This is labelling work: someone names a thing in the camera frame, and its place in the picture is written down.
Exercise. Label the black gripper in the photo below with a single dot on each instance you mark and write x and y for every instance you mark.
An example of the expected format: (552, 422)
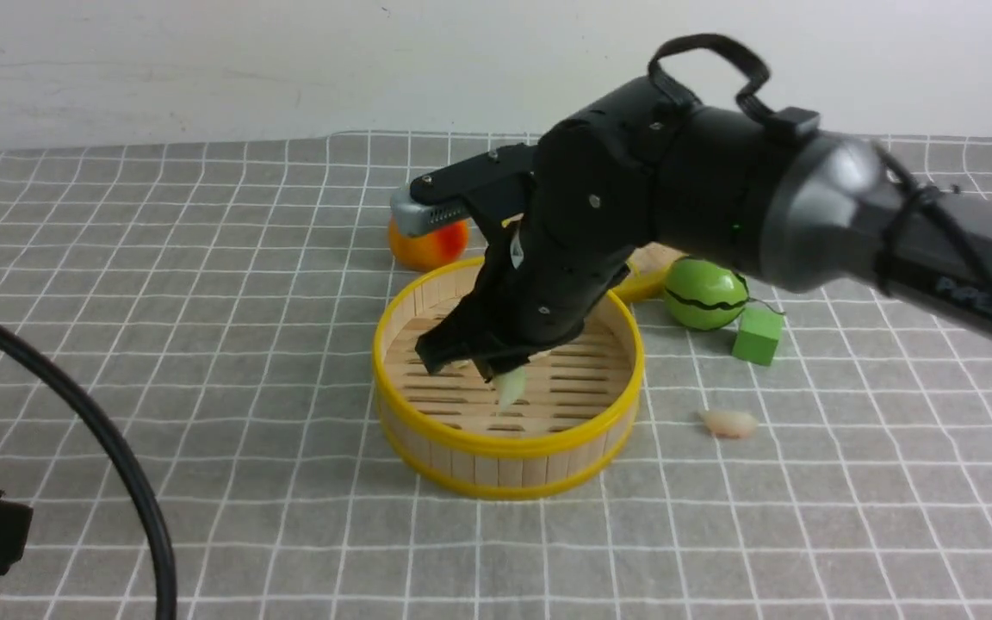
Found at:
(609, 179)

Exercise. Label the greenish dumpling front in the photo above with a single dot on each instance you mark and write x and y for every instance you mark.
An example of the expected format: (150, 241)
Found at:
(509, 387)

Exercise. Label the pale dumpling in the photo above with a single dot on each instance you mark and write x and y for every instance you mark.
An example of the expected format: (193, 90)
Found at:
(729, 424)

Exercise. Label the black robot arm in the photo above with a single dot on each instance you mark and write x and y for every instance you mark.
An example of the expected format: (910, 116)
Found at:
(910, 221)

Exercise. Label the bamboo steamer tray yellow rim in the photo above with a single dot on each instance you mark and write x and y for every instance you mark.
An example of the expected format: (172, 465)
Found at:
(548, 430)

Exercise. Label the woven bamboo steamer lid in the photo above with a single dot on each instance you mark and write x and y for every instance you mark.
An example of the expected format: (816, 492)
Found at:
(648, 270)

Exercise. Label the orange toy pear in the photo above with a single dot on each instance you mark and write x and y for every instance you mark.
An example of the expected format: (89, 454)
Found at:
(430, 251)

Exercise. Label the green toy watermelon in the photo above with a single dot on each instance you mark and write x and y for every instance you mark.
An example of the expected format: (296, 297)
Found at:
(702, 296)

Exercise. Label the green wooden cube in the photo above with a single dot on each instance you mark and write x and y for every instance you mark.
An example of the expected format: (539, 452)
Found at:
(758, 335)

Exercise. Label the grey checkered tablecloth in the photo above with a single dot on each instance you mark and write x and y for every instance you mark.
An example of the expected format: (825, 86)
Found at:
(219, 300)

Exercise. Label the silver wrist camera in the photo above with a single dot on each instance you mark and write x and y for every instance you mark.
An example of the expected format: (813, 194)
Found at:
(487, 188)

